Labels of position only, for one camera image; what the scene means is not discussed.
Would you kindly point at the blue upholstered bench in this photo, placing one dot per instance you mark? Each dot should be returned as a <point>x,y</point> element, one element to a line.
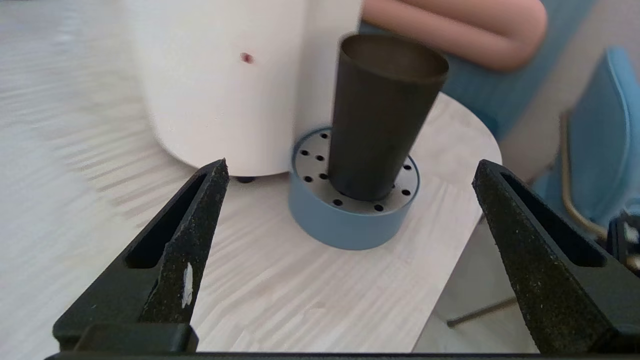
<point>490,95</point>

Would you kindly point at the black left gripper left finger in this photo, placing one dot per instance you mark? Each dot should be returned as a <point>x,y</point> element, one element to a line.
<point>175,260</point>

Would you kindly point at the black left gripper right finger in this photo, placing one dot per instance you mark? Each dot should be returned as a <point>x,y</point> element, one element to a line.
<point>535,270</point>

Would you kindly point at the large dark tea dispenser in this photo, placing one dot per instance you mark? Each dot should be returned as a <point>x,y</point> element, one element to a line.
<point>220,100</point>

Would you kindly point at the pink bolster cushion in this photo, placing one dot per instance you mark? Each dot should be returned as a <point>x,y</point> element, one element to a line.
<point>465,30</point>

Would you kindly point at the round grey drip tray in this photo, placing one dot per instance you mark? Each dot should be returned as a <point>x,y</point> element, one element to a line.
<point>345,227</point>

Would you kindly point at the black plastic cup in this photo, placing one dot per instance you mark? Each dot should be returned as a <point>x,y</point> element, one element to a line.
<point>380,120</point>

